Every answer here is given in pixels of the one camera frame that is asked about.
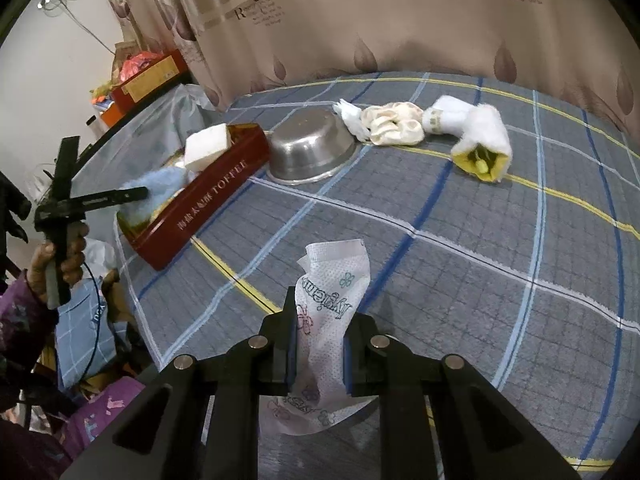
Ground beige leaf-print curtain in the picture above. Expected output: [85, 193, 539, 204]
[108, 0, 639, 134]

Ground white knotted cloth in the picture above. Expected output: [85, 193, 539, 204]
[332, 99, 370, 142]

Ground person's left hand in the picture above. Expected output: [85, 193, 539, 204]
[27, 221, 90, 304]

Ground light blue towel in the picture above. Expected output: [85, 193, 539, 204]
[118, 166, 198, 229]

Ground white fluffy sock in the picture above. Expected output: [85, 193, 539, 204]
[422, 96, 513, 183]

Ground white foam block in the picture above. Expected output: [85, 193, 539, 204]
[183, 124, 232, 172]

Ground white printed tissue pack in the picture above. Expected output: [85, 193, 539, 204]
[259, 238, 371, 436]

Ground cream patterned sock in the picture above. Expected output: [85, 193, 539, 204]
[360, 102, 425, 146]

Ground red plastic bag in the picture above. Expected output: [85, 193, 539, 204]
[119, 51, 163, 82]

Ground grey plaid bed sheet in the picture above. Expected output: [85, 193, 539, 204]
[116, 73, 639, 479]

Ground orange box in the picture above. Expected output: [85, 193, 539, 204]
[100, 102, 124, 128]

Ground red yellow cardboard box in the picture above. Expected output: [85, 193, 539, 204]
[112, 50, 189, 114]

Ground red toffee tin box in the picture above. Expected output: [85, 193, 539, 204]
[116, 124, 270, 271]

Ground steel bowl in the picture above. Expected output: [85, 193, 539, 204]
[267, 107, 359, 186]

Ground translucent plastic cover sheet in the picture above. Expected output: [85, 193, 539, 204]
[72, 84, 222, 196]

